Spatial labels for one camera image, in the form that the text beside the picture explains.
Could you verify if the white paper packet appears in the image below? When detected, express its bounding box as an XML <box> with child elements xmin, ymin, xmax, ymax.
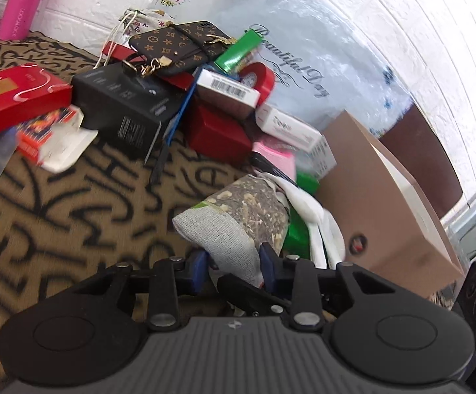
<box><xmin>37</xmin><ymin>125</ymin><xmax>99</xmax><ymax>173</ymax></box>

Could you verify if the green box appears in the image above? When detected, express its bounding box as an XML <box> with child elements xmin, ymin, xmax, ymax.
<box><xmin>214</xmin><ymin>30</ymin><xmax>261</xmax><ymax>76</ymax></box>

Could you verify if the black box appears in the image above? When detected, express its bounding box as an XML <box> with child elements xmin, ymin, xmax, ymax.
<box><xmin>72</xmin><ymin>62</ymin><xmax>185</xmax><ymax>159</ymax></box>

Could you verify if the green packet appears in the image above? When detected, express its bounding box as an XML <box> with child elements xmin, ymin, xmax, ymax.
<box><xmin>283</xmin><ymin>170</ymin><xmax>321</xmax><ymax>255</ymax></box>

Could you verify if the blue pen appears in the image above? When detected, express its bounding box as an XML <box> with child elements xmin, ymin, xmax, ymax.
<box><xmin>164</xmin><ymin>75</ymin><xmax>200</xmax><ymax>147</ymax></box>

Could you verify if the floral drawstring pouch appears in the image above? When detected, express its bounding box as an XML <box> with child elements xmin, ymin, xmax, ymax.
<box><xmin>94</xmin><ymin>7</ymin><xmax>177</xmax><ymax>69</ymax></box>

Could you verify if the flat red box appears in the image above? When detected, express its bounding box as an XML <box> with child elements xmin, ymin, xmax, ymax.
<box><xmin>102</xmin><ymin>41</ymin><xmax>194</xmax><ymax>91</ymax></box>

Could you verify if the white and pink box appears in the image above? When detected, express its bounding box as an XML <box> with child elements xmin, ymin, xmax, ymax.
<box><xmin>255</xmin><ymin>102</ymin><xmax>337</xmax><ymax>180</ymax></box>

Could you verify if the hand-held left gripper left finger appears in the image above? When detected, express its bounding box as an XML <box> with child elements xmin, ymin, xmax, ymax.
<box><xmin>74</xmin><ymin>250</ymin><xmax>211</xmax><ymax>333</ymax></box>

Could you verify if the floral plastic bag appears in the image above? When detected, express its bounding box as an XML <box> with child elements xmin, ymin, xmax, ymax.
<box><xmin>152</xmin><ymin>0</ymin><xmax>413</xmax><ymax>141</ymax></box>

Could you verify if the brown monogram phone case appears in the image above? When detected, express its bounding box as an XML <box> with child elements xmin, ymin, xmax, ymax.
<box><xmin>128</xmin><ymin>20</ymin><xmax>239</xmax><ymax>77</ymax></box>

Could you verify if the red tape roll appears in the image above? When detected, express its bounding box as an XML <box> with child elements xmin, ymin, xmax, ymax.
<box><xmin>240</xmin><ymin>61</ymin><xmax>277</xmax><ymax>106</ymax></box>

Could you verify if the white cloth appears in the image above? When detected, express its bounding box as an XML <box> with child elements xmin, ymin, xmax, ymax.
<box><xmin>277</xmin><ymin>174</ymin><xmax>347</xmax><ymax>270</ymax></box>

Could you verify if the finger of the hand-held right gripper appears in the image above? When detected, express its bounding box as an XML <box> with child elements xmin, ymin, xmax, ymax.
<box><xmin>217</xmin><ymin>273</ymin><xmax>338</xmax><ymax>319</ymax></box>

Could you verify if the red and white packet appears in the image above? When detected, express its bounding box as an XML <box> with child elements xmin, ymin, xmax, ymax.
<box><xmin>14</xmin><ymin>104</ymin><xmax>85</xmax><ymax>161</ymax></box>

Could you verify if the black comb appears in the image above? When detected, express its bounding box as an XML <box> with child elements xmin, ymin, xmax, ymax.
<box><xmin>249</xmin><ymin>152</ymin><xmax>300</xmax><ymax>188</ymax></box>

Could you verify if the dark red box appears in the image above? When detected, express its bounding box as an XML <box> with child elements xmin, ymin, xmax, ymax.
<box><xmin>186</xmin><ymin>98</ymin><xmax>255</xmax><ymax>164</ymax></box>

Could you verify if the brown cardboard box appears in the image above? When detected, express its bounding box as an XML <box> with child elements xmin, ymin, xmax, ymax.
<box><xmin>316</xmin><ymin>110</ymin><xmax>466</xmax><ymax>298</ymax></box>

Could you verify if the red patterned box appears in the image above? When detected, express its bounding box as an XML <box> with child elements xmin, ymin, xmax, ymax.
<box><xmin>0</xmin><ymin>62</ymin><xmax>74</xmax><ymax>142</ymax></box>

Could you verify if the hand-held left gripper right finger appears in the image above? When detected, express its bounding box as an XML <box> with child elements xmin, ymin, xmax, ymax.
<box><xmin>258</xmin><ymin>242</ymin><xmax>391</xmax><ymax>333</ymax></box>

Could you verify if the speckled sachet bag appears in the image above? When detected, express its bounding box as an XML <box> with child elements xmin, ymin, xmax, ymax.
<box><xmin>172</xmin><ymin>174</ymin><xmax>291</xmax><ymax>288</ymax></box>

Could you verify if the white barcode box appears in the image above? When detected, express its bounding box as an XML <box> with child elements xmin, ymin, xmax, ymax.
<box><xmin>193</xmin><ymin>68</ymin><xmax>261</xmax><ymax>120</ymax></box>

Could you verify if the dark brown board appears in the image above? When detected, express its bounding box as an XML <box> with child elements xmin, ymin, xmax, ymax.
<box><xmin>379</xmin><ymin>104</ymin><xmax>464</xmax><ymax>221</ymax></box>

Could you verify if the pink packet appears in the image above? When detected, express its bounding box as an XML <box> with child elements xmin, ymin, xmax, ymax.
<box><xmin>252</xmin><ymin>140</ymin><xmax>298</xmax><ymax>182</ymax></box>

